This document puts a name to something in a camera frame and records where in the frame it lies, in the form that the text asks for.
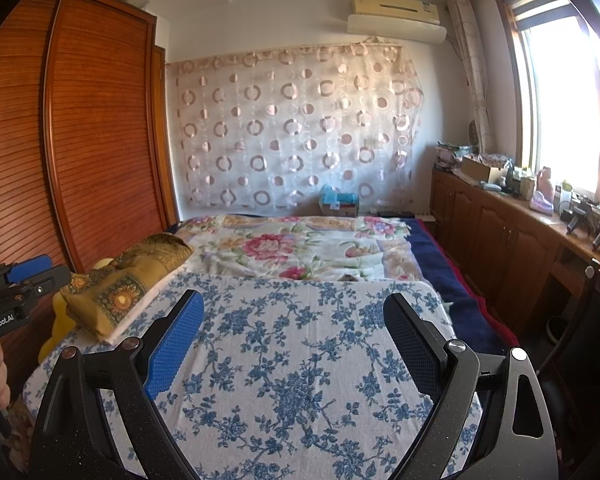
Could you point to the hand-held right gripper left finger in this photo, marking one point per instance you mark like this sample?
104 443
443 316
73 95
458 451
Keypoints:
175 350

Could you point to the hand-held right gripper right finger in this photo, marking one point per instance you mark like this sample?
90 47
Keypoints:
415 350

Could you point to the yellow plush toy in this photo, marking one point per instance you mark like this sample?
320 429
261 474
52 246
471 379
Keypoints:
62 317

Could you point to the navy blue blanket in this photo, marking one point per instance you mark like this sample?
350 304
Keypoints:
460 285

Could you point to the wooden side cabinet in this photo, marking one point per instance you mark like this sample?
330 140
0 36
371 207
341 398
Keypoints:
490 230

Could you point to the pink floral blanket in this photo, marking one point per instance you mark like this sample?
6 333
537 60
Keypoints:
280 245

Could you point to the wooden headboard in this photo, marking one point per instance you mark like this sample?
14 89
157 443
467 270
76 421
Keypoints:
100 135

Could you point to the blue object behind bed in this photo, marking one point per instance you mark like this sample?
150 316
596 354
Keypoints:
337 202

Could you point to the black chair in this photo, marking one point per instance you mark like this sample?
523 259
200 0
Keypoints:
590 360

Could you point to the open cardboard box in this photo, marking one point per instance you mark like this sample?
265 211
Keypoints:
480 170

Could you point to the pile of papers and packets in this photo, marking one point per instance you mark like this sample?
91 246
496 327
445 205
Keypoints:
452 156

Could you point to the pink figurine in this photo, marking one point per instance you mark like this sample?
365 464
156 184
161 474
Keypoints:
542 192

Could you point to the sheer circle-patterned curtain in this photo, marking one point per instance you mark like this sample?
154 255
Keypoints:
295 125

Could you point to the pale checked window curtain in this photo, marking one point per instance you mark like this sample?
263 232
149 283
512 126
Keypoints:
472 70

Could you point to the wooden framed window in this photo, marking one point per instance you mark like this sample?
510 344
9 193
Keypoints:
565 100

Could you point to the white air conditioner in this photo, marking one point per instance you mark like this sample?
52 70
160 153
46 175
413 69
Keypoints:
400 30

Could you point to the dark oval wall hanging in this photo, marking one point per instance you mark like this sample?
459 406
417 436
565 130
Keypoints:
474 134

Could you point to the beige wall air conditioner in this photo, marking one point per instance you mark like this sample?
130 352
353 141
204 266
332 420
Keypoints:
395 5

